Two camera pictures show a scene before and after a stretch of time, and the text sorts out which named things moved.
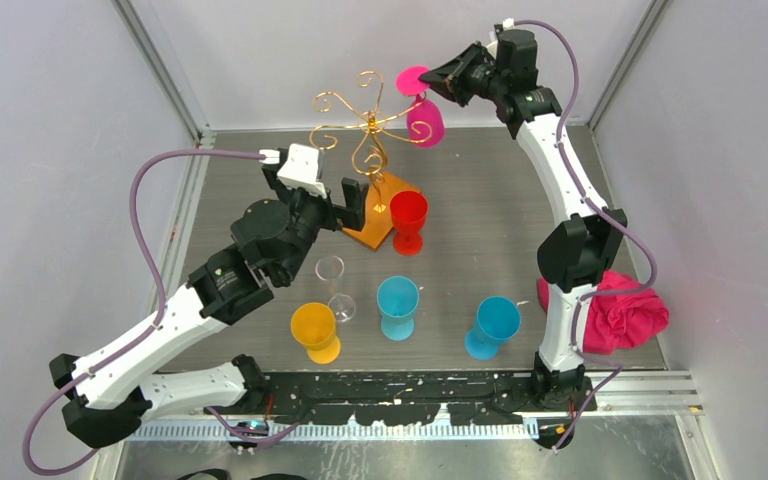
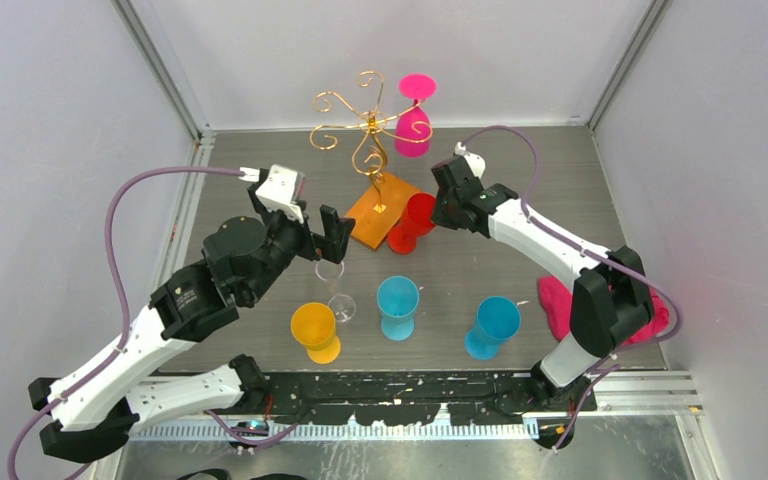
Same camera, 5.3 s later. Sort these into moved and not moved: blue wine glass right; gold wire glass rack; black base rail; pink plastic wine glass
Moved: pink plastic wine glass
Not moved: blue wine glass right; gold wire glass rack; black base rail
